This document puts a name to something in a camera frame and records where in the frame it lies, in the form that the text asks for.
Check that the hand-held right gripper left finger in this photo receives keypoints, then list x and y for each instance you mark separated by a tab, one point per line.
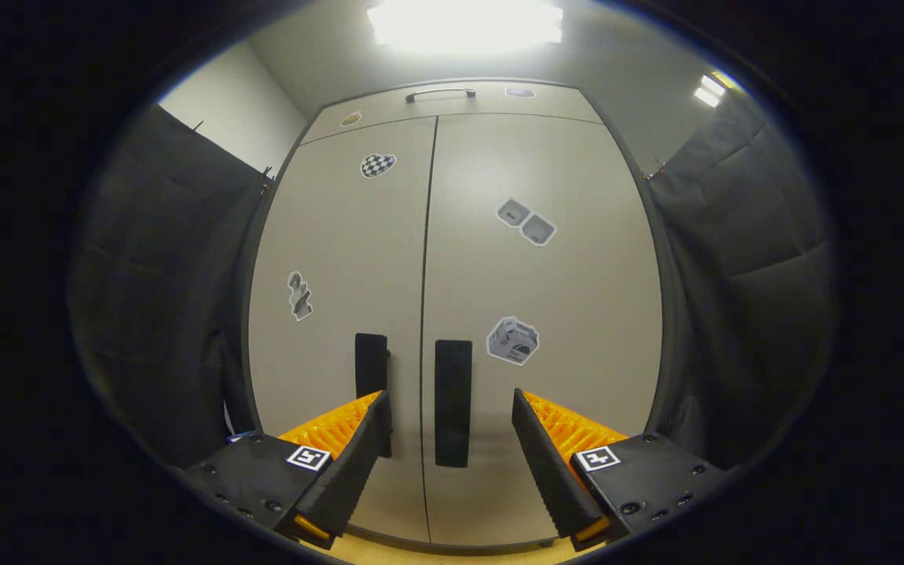
354	463

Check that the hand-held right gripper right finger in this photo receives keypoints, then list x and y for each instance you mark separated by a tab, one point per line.
550	471

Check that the grey double-door shoe cabinet body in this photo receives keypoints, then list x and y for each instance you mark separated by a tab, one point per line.
468	549

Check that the grey shoe cabinet door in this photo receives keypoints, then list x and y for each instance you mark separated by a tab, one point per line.
562	298
342	251

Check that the blue book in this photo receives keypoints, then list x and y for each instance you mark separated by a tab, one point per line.
238	435

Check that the black backdrop cloth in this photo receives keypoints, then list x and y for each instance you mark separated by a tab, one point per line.
162	275

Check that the small ceiling light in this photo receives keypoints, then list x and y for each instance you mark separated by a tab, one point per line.
709	90

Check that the large ceiling light panel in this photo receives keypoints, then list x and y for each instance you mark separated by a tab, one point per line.
464	23

